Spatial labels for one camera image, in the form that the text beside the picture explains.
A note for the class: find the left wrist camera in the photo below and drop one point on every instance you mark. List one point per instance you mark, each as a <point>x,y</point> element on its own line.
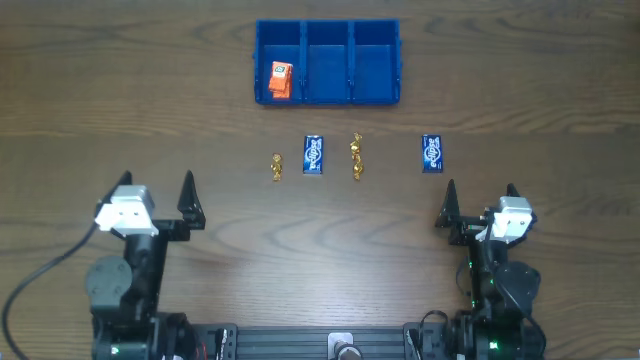
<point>127,210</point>

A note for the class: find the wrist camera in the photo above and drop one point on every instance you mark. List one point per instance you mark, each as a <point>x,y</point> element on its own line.
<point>127,210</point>
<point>510,215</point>

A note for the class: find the blue tray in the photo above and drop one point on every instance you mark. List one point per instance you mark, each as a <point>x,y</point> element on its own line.
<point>327,75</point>

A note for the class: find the mounting rail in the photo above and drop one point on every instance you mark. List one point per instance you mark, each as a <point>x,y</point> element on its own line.
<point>285,342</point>

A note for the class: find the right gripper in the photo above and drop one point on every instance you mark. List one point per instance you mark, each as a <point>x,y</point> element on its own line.
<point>465,231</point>

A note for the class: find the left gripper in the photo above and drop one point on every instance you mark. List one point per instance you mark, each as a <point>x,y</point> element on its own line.
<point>175,230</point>

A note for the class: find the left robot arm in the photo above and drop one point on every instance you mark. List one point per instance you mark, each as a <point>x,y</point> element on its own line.
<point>142,280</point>

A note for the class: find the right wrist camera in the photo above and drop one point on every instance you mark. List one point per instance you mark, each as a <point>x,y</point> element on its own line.
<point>510,215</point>

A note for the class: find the blue candy pack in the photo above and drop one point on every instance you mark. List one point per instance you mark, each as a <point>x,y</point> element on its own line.
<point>313,155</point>
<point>432,154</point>

